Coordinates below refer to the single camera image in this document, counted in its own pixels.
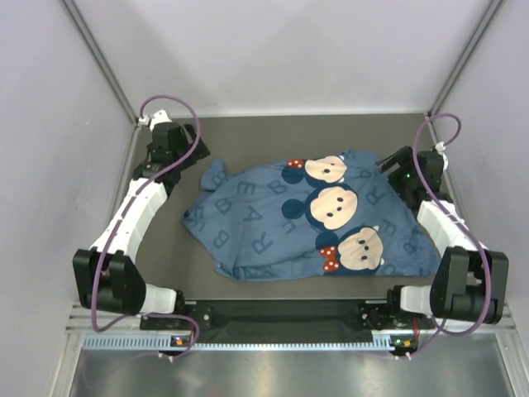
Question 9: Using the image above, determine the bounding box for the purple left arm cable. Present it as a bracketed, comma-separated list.
[90, 95, 203, 361]

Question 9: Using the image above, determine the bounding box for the blue cartoon print pillowcase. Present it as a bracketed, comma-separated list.
[183, 150, 440, 281]

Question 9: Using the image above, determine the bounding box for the left aluminium frame post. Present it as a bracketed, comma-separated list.
[59, 0, 137, 126]

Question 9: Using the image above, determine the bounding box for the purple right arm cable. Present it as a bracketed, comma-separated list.
[412, 113, 495, 360]

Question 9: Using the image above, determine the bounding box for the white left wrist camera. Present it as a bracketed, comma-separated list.
[137, 109, 172, 132]

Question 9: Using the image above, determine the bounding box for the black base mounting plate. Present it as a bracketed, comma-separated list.
[139, 298, 435, 343]

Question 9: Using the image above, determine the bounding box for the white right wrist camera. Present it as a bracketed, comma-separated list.
[433, 141, 449, 171]

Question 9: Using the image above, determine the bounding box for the aluminium frame post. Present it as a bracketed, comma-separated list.
[59, 0, 137, 126]
[425, 0, 506, 116]

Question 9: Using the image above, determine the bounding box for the slotted grey cable duct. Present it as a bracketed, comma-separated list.
[82, 332, 421, 352]

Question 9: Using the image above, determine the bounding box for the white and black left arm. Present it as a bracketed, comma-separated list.
[73, 121, 210, 328]

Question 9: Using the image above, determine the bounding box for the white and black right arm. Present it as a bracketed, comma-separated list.
[376, 146, 509, 328]

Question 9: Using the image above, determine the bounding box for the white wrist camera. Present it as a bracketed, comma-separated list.
[433, 141, 449, 171]
[137, 109, 172, 132]

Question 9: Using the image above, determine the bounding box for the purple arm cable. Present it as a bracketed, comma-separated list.
[412, 113, 495, 360]
[90, 95, 203, 361]

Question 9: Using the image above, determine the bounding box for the right aluminium frame post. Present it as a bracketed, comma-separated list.
[425, 0, 506, 116]

